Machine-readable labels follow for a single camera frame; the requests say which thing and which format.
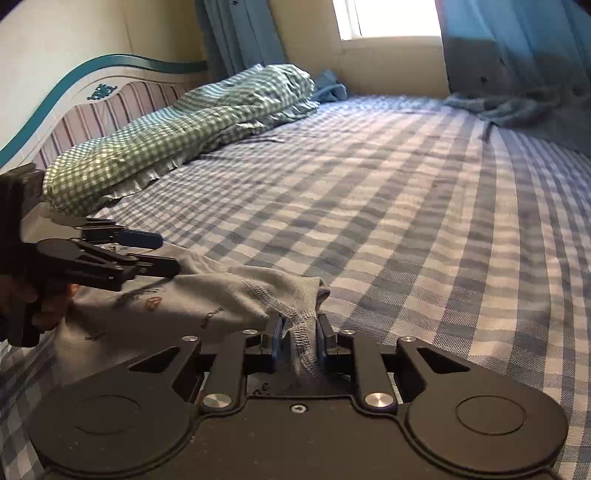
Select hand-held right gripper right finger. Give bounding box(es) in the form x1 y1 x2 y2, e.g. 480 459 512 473
316 314 472 412

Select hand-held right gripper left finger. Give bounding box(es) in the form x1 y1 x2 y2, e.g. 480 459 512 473
128 314 286 412

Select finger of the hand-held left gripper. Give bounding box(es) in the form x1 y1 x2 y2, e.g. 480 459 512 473
45 217 165 250
34 238 181 292

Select grey printed pants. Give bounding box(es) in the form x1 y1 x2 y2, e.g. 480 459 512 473
21 203 333 384

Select person's left hand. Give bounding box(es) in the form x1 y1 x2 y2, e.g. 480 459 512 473
39 283 81 332

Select green checked quilt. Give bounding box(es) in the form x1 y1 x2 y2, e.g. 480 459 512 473
42 64 320 217

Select striped headboard with teal trim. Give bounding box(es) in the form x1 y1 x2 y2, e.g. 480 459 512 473
0 53 209 185

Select blue checked bed sheet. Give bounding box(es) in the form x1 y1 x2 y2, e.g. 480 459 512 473
0 95 591 480

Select blue star curtain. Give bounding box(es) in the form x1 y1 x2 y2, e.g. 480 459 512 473
194 0 289 88
436 0 591 100

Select small blue cloth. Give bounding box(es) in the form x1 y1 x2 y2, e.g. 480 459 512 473
310 69 349 103

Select blue blanket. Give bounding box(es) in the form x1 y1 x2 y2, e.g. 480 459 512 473
443 88 591 155

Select window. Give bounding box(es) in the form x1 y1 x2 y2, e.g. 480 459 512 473
331 0 445 43

